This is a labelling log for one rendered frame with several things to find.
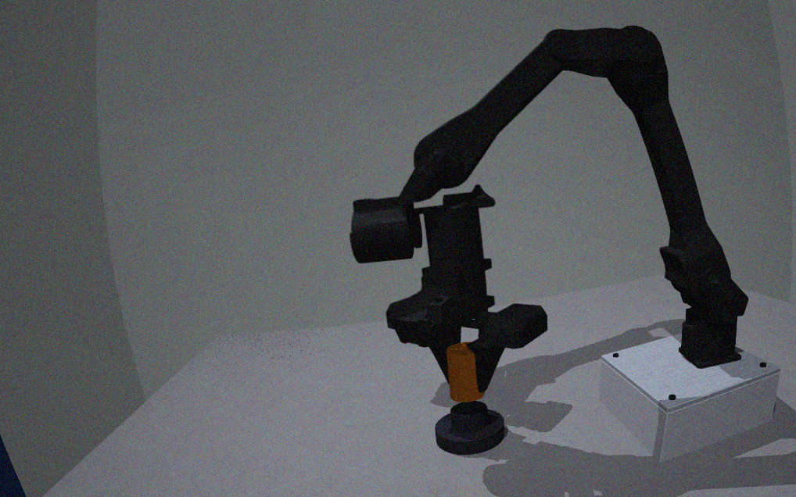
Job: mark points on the orange knob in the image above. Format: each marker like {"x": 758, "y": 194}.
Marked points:
{"x": 461, "y": 372}

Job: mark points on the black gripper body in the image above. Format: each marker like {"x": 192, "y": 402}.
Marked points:
{"x": 512, "y": 327}

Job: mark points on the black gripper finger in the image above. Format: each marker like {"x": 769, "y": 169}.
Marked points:
{"x": 486, "y": 360}
{"x": 440, "y": 347}

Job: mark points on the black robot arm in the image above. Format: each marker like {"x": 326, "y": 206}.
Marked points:
{"x": 632, "y": 60}

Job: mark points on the dark round pedestal with shaft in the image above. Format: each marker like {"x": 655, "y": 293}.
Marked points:
{"x": 469, "y": 428}

